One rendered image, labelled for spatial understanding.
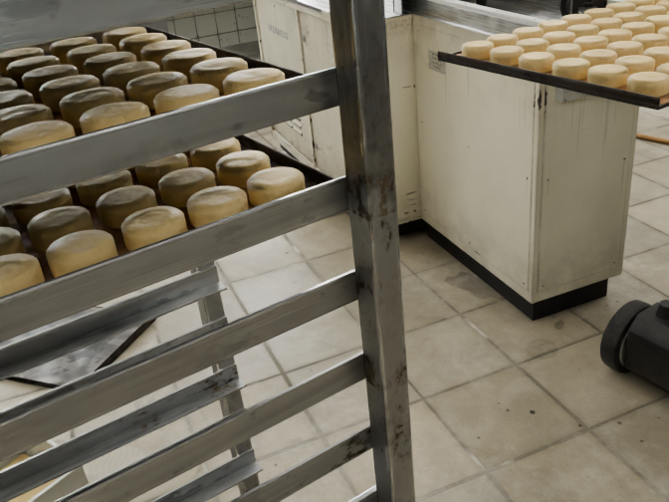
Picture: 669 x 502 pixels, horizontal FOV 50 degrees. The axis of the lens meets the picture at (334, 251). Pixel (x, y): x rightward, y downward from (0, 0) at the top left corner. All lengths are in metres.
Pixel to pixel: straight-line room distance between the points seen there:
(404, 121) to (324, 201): 1.98
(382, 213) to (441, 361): 1.56
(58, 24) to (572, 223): 1.84
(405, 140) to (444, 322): 0.69
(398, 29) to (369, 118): 1.93
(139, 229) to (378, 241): 0.19
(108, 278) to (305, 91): 0.20
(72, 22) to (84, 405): 0.27
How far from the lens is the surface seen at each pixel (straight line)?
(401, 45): 2.49
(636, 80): 0.98
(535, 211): 2.07
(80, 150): 0.49
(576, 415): 1.97
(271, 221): 0.57
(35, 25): 0.47
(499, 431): 1.91
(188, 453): 0.63
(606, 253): 2.32
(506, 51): 1.14
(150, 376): 0.58
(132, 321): 1.03
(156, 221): 0.58
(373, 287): 0.61
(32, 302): 0.52
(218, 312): 1.10
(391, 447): 0.73
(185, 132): 0.51
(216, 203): 0.59
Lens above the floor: 1.29
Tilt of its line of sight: 28 degrees down
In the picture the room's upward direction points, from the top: 6 degrees counter-clockwise
